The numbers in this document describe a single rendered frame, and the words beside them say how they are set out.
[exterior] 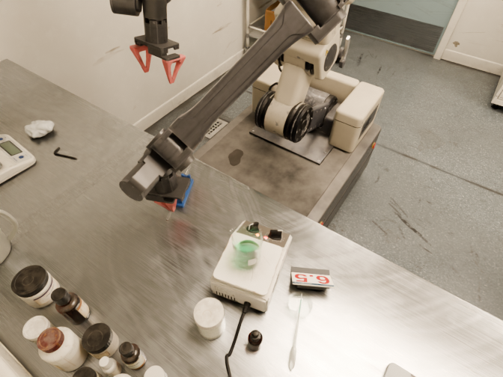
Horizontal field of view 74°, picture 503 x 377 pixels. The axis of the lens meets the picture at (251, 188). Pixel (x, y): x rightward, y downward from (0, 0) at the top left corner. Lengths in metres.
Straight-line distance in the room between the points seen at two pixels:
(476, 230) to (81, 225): 1.87
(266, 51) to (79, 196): 0.67
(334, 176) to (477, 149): 1.30
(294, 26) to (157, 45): 0.42
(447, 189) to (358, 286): 1.50
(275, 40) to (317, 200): 0.94
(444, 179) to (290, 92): 1.24
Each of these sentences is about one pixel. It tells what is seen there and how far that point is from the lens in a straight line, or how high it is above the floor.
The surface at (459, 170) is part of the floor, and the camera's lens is 2.42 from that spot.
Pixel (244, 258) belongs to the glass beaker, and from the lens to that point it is 0.67.
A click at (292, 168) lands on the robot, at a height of 0.37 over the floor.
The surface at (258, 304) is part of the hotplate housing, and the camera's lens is 0.74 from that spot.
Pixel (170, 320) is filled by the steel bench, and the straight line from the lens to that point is 0.79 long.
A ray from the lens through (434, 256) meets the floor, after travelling 1.93.
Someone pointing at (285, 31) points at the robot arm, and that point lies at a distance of 0.63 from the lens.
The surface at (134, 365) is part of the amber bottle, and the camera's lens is 0.74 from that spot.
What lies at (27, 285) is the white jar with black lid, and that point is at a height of 0.82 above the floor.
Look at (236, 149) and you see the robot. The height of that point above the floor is 0.37.
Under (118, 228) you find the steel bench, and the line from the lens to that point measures 0.94.
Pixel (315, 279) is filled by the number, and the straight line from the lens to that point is 0.80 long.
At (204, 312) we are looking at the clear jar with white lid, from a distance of 0.70.
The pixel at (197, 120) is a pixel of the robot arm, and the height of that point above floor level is 1.08.
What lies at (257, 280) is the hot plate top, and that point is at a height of 0.84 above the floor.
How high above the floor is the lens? 1.48
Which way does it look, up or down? 50 degrees down
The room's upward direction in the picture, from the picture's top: 1 degrees clockwise
